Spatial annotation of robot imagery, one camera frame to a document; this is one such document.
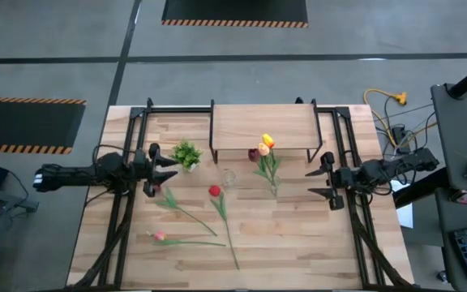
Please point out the green plant in white pot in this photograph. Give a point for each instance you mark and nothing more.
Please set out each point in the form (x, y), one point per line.
(186, 154)

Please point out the yellow and red artificial tulip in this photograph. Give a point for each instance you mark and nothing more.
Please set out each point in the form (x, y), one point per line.
(268, 140)

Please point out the dark pink artificial tulip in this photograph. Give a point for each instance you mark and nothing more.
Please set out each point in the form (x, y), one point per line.
(171, 200)

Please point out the white paper sheet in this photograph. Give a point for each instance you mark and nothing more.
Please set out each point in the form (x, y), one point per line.
(405, 213)

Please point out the black power strip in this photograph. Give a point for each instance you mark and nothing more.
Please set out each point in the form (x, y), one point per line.
(399, 136)

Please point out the wooden shelf with black legs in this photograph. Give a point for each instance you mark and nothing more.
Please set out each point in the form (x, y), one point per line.
(264, 125)

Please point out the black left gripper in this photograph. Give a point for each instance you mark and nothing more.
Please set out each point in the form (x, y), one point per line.
(146, 170)

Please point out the dark grey desk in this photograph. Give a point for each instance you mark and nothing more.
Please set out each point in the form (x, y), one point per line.
(448, 243)

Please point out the black side desk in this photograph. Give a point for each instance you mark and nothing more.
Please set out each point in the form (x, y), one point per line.
(464, 134)

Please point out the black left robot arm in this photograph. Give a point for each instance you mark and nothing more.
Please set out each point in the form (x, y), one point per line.
(75, 176)

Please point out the dark red artificial tulip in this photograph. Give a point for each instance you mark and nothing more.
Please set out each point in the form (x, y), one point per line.
(254, 154)

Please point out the light pink artificial tulip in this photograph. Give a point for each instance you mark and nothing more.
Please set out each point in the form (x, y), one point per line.
(160, 235)

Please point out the black hazard-striped floor mat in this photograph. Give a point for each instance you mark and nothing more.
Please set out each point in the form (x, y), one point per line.
(22, 125)
(233, 10)

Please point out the peach artificial tulip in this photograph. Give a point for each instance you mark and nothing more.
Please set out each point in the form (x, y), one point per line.
(263, 149)

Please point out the bright red artificial tulip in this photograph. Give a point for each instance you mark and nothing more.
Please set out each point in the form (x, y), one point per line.
(215, 190)

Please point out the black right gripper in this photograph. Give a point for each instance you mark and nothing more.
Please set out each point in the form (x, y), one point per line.
(341, 178)

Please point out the clear glass vase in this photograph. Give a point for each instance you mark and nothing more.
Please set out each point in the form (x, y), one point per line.
(229, 178)

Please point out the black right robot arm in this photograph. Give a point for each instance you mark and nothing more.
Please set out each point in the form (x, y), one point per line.
(375, 172)

